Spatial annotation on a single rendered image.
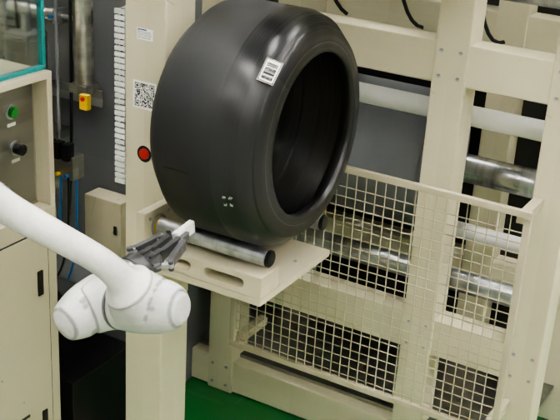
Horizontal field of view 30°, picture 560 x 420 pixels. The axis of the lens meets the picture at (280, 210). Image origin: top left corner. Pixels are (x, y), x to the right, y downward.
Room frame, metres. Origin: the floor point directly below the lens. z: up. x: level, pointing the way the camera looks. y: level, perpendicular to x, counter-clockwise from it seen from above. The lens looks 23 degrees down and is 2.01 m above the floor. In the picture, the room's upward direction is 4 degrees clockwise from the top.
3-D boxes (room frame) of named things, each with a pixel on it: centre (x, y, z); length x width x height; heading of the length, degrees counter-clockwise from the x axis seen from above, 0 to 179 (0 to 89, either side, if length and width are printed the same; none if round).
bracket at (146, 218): (2.62, 0.26, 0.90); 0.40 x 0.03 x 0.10; 151
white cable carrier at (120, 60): (2.66, 0.42, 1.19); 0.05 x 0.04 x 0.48; 151
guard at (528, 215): (2.71, -0.26, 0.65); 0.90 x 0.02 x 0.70; 61
